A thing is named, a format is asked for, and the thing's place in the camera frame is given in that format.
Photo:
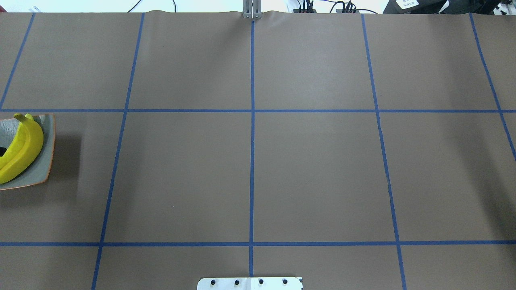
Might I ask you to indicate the yellow banana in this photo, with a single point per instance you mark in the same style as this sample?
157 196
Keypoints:
23 149
29 116

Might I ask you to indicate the blue square ceramic plate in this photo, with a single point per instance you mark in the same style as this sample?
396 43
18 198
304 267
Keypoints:
38 172

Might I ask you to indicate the black box with label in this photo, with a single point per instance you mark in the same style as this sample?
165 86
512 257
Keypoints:
414 6

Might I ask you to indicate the aluminium frame post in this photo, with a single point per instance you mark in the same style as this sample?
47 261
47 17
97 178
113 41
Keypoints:
252 9

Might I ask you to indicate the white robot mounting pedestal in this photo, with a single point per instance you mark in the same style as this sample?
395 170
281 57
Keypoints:
251 283

